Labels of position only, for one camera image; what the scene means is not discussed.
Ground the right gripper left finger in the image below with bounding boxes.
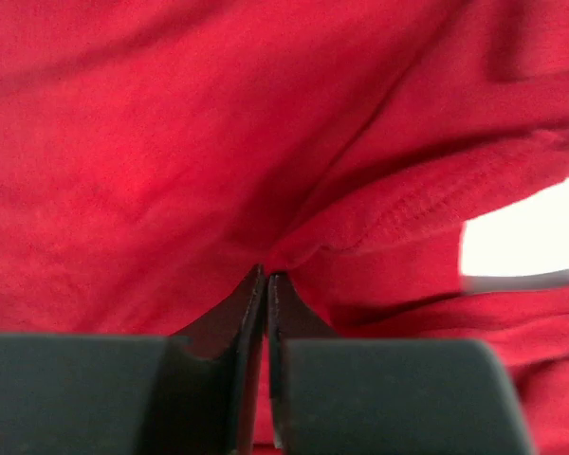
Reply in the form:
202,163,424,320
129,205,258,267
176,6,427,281
0,266,266,454

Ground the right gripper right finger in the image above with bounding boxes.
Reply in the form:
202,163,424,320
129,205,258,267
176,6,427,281
266,274,536,454

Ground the dark red t-shirt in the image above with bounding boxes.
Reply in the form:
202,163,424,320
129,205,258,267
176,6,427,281
0,1,569,454

